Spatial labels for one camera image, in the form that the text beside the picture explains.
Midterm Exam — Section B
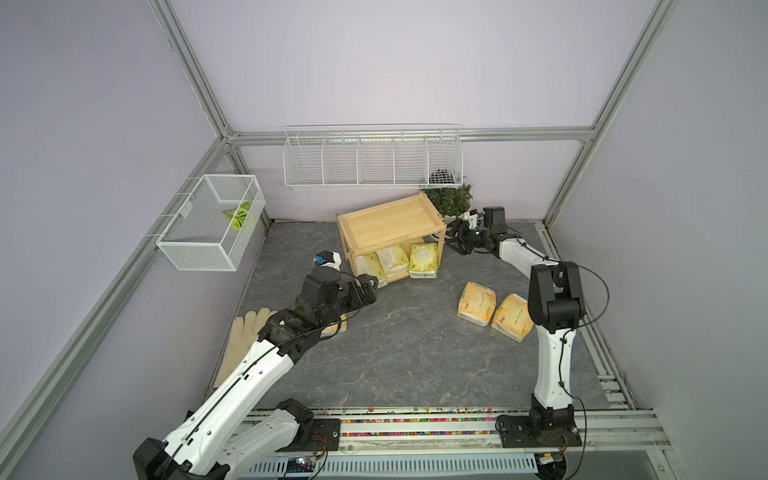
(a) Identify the green tissue pack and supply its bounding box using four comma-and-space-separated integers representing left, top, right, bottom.
408, 243, 439, 279
376, 244, 409, 281
355, 252, 388, 288

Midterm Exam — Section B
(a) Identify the wooden two-tier shelf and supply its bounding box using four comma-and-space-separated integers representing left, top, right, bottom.
337, 193, 447, 279

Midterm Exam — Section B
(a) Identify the orange tissue pack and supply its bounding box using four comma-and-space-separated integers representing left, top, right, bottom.
321, 314, 348, 338
457, 282, 497, 327
491, 293, 534, 343

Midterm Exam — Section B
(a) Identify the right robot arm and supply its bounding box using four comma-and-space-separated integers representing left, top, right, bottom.
447, 206, 586, 430

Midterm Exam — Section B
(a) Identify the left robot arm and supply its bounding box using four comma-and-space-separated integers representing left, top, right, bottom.
133, 265, 378, 479

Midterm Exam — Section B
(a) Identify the potted green plant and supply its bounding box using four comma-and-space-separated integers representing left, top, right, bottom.
423, 169, 473, 217

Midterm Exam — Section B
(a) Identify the beige work glove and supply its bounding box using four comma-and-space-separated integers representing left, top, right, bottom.
214, 307, 275, 389

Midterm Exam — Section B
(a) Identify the green leaf toy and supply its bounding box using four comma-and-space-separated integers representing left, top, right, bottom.
223, 201, 252, 231

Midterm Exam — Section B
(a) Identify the green circuit board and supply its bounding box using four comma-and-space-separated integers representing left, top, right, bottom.
285, 457, 317, 475

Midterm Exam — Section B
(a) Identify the long white wire basket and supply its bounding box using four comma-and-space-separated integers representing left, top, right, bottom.
282, 124, 464, 189

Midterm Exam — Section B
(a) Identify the white wire cube basket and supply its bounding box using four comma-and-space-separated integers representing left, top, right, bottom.
155, 174, 266, 272

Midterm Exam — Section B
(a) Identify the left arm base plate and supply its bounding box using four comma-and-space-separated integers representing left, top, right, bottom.
277, 417, 341, 453

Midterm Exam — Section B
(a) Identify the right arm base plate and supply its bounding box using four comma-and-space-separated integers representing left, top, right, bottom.
495, 410, 583, 449

